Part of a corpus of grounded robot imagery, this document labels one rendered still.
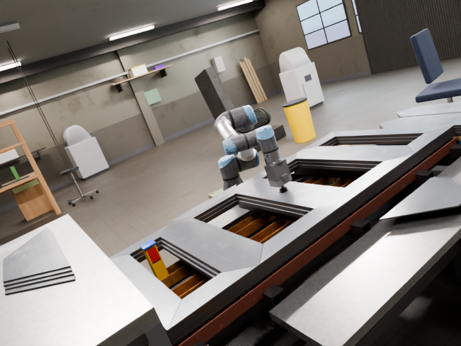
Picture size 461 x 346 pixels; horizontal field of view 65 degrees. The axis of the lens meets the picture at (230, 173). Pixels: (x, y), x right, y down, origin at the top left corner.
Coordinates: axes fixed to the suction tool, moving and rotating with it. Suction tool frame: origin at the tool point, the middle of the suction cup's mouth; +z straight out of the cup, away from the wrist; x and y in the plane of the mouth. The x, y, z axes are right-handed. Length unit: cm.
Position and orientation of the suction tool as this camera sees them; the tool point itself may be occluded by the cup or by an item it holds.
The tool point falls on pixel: (284, 192)
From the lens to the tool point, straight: 167.9
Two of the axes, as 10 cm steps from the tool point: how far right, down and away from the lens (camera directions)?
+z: 3.3, 9.1, 2.6
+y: 7.8, -4.2, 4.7
